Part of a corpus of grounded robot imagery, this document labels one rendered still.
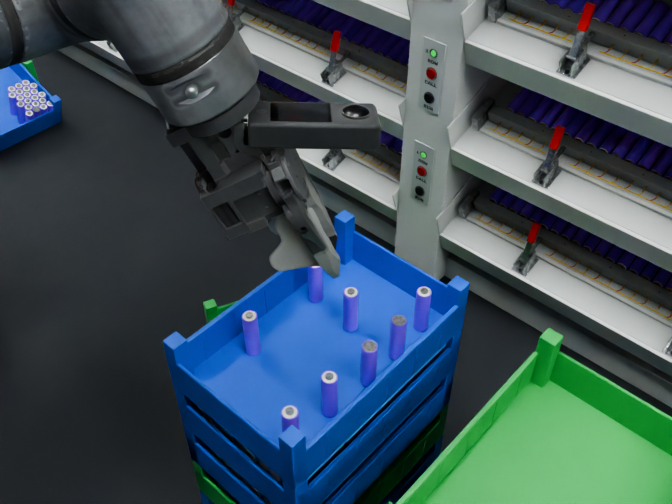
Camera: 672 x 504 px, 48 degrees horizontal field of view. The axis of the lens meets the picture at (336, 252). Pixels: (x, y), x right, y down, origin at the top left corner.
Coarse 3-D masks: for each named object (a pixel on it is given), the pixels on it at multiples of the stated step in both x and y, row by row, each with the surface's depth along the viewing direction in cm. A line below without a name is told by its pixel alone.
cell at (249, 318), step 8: (248, 312) 87; (248, 320) 86; (256, 320) 87; (248, 328) 87; (256, 328) 88; (248, 336) 88; (256, 336) 88; (248, 344) 89; (256, 344) 89; (248, 352) 90; (256, 352) 90
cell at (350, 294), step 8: (352, 288) 90; (344, 296) 89; (352, 296) 89; (344, 304) 90; (352, 304) 90; (344, 312) 91; (352, 312) 91; (344, 320) 92; (352, 320) 92; (344, 328) 93; (352, 328) 93
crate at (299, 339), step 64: (384, 256) 97; (320, 320) 95; (384, 320) 95; (448, 320) 89; (192, 384) 83; (256, 384) 87; (320, 384) 87; (384, 384) 83; (256, 448) 80; (320, 448) 78
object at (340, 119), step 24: (264, 120) 63; (288, 120) 64; (312, 120) 64; (336, 120) 64; (360, 120) 64; (264, 144) 64; (288, 144) 64; (312, 144) 64; (336, 144) 65; (360, 144) 65
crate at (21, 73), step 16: (0, 80) 185; (16, 80) 186; (32, 80) 182; (0, 96) 182; (48, 96) 180; (0, 112) 180; (48, 112) 178; (0, 128) 178; (16, 128) 173; (32, 128) 178; (0, 144) 173
